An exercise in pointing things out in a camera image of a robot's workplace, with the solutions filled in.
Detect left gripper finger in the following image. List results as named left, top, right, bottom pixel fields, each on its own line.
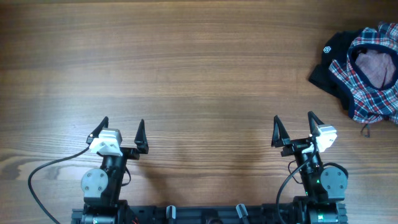
left=134, top=119, right=149, bottom=154
left=86, top=116, right=109, bottom=144

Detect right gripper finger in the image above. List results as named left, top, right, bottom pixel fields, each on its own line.
left=271, top=115, right=290, bottom=147
left=308, top=111, right=324, bottom=136

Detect plaid sleeveless shirt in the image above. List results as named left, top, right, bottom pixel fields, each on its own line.
left=329, top=22, right=397, bottom=124

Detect black mesh shorts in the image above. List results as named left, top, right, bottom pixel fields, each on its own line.
left=308, top=29, right=363, bottom=110

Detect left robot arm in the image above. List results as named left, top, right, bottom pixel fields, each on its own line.
left=71, top=117, right=149, bottom=224

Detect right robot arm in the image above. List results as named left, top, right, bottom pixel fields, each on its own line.
left=271, top=111, right=349, bottom=223

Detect right black camera cable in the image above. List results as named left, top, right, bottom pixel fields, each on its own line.
left=275, top=136, right=318, bottom=224

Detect black camera cable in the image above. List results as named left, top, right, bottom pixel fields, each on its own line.
left=275, top=136, right=318, bottom=224
left=27, top=144, right=91, bottom=224

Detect left black camera cable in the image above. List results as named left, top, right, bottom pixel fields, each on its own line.
left=27, top=144, right=91, bottom=224

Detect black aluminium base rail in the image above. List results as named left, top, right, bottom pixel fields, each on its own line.
left=70, top=203, right=348, bottom=224

